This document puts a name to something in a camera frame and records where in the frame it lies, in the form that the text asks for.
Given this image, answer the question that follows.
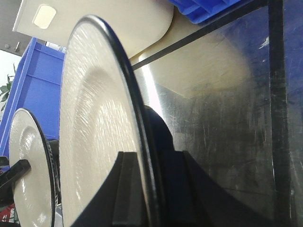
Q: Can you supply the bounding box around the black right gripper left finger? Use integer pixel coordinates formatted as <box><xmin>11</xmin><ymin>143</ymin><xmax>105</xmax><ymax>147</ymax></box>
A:
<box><xmin>71</xmin><ymin>152</ymin><xmax>149</xmax><ymax>227</ymax></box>

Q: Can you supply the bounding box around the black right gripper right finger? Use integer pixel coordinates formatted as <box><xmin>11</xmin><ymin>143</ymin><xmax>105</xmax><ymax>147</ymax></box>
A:
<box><xmin>160</xmin><ymin>150</ymin><xmax>275</xmax><ymax>227</ymax></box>

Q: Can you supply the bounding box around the cream plastic storage bin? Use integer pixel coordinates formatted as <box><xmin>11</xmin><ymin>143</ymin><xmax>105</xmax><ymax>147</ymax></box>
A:
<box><xmin>12</xmin><ymin>0</ymin><xmax>174</xmax><ymax>58</ymax></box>

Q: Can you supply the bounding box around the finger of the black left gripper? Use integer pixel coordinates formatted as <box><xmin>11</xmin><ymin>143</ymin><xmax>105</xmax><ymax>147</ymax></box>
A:
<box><xmin>0</xmin><ymin>159</ymin><xmax>31</xmax><ymax>206</ymax></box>

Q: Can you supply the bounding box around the lower blue plastic crate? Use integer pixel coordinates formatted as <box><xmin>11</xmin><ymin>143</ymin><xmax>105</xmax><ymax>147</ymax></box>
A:
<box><xmin>169</xmin><ymin>0</ymin><xmax>261</xmax><ymax>26</ymax></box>

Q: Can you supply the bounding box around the cream plate black rim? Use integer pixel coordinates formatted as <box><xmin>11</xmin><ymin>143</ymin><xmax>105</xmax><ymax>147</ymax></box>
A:
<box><xmin>9</xmin><ymin>108</ymin><xmax>57</xmax><ymax>227</ymax></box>
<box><xmin>59</xmin><ymin>15</ymin><xmax>163</xmax><ymax>227</ymax></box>

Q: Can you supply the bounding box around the green potted plant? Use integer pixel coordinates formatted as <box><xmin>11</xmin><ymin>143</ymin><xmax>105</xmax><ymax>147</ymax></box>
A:
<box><xmin>0</xmin><ymin>63</ymin><xmax>17</xmax><ymax>112</ymax></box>

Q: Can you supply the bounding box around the blue plastic crate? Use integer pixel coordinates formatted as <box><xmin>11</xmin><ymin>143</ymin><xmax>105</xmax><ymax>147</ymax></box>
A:
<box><xmin>0</xmin><ymin>38</ymin><xmax>65</xmax><ymax>157</ymax></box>
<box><xmin>169</xmin><ymin>0</ymin><xmax>261</xmax><ymax>26</ymax></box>

